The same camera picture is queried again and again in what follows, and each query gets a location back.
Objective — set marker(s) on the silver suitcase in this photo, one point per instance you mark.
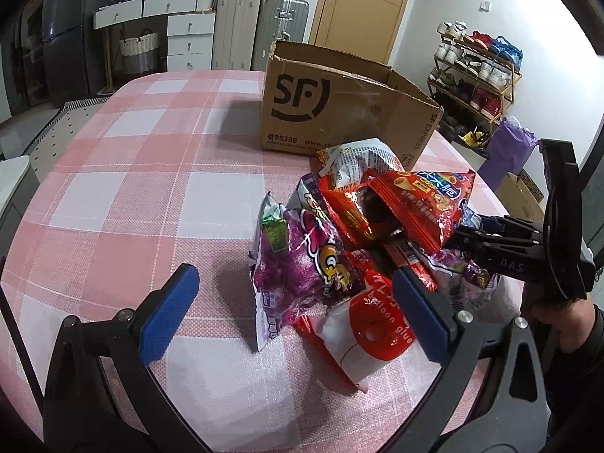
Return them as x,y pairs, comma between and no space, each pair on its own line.
279,20

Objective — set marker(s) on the beige suitcase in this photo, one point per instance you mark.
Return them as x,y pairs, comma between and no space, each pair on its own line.
234,34

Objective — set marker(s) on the red white balloon glue bag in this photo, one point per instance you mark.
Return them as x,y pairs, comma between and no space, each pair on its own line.
361,335

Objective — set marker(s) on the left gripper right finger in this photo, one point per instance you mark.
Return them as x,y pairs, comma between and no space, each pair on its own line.
509,413

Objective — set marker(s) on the dotted floor mat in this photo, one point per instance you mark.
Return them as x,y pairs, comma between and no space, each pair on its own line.
51,142

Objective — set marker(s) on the small cardboard box on floor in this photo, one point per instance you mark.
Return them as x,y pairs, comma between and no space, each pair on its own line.
518,200

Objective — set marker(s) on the SF cardboard box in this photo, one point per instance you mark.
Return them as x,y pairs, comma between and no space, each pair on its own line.
315,97

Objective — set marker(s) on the woven laundry basket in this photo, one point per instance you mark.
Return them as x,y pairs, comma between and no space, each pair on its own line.
140,55

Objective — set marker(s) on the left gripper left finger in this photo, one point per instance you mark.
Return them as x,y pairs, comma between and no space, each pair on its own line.
100,395

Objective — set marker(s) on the red cookie packet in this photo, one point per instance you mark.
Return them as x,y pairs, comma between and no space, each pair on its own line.
360,215

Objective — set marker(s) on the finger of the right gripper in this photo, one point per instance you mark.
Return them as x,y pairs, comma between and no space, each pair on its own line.
473,242

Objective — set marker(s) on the black refrigerator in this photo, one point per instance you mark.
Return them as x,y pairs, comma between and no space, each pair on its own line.
51,53

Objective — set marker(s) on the red triangular chips bag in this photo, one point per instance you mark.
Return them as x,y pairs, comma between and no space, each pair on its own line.
428,205

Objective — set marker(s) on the pink checked tablecloth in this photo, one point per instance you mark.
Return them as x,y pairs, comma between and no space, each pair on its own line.
170,171

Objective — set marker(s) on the purple gift bag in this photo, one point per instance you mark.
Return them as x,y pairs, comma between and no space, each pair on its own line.
507,152

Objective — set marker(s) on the right hand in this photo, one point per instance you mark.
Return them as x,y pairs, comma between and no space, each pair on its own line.
573,320

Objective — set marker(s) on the wooden shoe rack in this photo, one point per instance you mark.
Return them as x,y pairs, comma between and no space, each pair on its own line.
474,80

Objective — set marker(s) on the wooden door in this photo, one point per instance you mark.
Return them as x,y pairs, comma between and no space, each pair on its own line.
365,28

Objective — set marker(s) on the white drawer desk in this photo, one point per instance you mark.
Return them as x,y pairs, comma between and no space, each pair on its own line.
189,32

